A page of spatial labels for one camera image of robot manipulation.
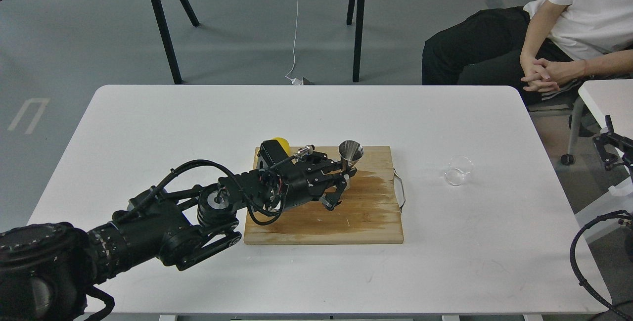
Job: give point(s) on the seated person white shirt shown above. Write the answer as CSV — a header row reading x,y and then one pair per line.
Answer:
x,y
541,49

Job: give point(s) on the wooden cutting board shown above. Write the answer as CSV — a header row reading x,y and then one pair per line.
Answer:
x,y
368,214

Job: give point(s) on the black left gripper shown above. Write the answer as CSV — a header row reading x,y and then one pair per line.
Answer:
x,y
283,177

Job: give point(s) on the small clear glass cup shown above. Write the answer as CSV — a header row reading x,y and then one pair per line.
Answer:
x,y
458,170

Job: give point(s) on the office chair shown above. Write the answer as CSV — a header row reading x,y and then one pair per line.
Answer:
x,y
567,103

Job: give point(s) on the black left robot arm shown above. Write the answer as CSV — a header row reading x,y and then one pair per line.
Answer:
x,y
48,271

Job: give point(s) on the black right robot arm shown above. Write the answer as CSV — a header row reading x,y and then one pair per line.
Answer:
x,y
611,212

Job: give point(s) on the yellow lemon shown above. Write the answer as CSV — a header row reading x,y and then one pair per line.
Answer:
x,y
284,144

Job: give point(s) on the steel double jigger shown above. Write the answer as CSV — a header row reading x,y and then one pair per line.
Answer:
x,y
350,152

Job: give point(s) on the white side table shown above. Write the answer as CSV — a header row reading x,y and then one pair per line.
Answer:
x,y
613,98

